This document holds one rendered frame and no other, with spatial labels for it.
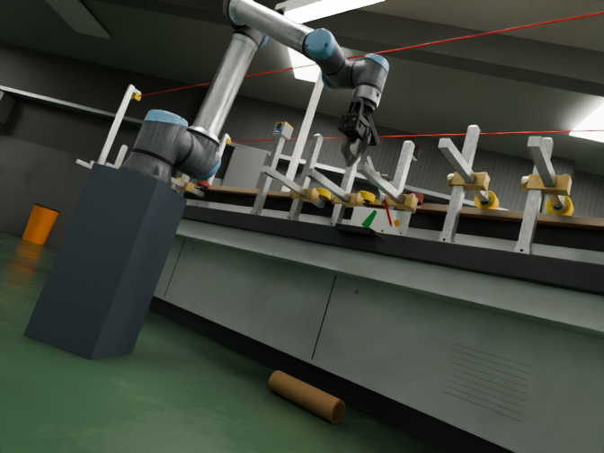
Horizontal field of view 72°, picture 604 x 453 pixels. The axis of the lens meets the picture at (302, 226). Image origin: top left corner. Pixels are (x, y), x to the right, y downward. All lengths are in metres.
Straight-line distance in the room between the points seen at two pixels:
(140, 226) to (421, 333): 1.12
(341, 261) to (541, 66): 3.44
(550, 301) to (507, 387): 0.37
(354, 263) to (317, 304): 0.39
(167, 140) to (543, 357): 1.48
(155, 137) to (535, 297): 1.36
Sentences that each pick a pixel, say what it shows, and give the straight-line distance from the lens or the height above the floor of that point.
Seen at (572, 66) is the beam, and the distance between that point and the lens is 4.85.
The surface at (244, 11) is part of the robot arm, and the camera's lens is 1.74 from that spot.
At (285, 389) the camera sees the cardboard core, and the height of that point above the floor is 0.04.
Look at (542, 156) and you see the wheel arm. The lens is 1.34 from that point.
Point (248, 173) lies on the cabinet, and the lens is 6.49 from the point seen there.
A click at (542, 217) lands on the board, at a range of 1.69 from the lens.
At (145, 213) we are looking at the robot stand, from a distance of 1.45.
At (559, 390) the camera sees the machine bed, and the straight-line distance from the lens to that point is 1.64.
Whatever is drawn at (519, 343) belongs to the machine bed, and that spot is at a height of 0.44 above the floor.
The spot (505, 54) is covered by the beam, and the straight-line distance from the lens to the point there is 4.73.
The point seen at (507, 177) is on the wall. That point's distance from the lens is 6.99.
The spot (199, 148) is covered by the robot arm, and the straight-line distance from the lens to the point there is 1.70.
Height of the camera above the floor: 0.36
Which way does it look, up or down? 10 degrees up
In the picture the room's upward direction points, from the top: 17 degrees clockwise
